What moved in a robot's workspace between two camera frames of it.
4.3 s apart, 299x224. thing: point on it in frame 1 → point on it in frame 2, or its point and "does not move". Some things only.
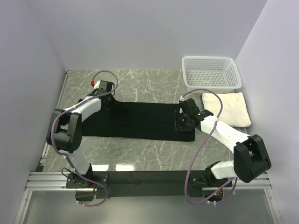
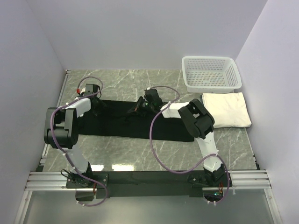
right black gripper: [178, 114] → [140, 101]
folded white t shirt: [235, 112] does not move
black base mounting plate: [147, 184] does not move
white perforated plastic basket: [220, 74] does not move
